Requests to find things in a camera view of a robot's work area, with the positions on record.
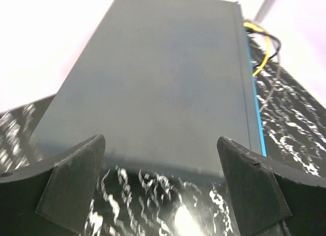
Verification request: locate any black network cable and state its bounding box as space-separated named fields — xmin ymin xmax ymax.
xmin=252 ymin=29 xmax=283 ymax=68

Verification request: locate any dark grey network switch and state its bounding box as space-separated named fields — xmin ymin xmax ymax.
xmin=34 ymin=0 xmax=266 ymax=174

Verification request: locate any yellow network cable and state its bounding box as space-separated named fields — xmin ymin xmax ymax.
xmin=243 ymin=21 xmax=271 ymax=77

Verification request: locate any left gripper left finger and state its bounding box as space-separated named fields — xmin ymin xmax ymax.
xmin=1 ymin=135 xmax=105 ymax=235

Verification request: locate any black marble pattern mat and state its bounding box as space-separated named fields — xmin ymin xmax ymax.
xmin=1 ymin=38 xmax=325 ymax=235

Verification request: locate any grey network cable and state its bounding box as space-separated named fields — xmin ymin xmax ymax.
xmin=258 ymin=60 xmax=282 ymax=112

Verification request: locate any right aluminium frame post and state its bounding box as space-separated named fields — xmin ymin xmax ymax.
xmin=254 ymin=0 xmax=276 ymax=22

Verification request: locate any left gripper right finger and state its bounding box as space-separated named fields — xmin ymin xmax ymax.
xmin=217 ymin=137 xmax=325 ymax=235

